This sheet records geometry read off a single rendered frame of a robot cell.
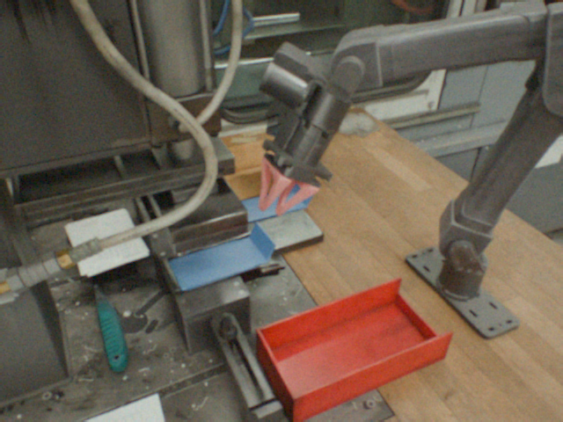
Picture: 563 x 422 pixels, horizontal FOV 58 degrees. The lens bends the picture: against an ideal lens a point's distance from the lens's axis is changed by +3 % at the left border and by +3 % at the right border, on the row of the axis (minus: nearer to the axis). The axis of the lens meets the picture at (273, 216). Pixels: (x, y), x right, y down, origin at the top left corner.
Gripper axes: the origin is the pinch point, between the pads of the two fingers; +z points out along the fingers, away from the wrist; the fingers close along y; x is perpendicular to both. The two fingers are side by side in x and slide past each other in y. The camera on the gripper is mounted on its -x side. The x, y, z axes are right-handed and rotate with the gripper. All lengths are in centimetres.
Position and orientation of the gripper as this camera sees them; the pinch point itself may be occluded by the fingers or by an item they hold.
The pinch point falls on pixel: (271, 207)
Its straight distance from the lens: 76.1
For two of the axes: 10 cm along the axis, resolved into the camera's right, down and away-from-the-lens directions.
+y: -7.9, -2.0, -5.8
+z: -4.7, 8.2, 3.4
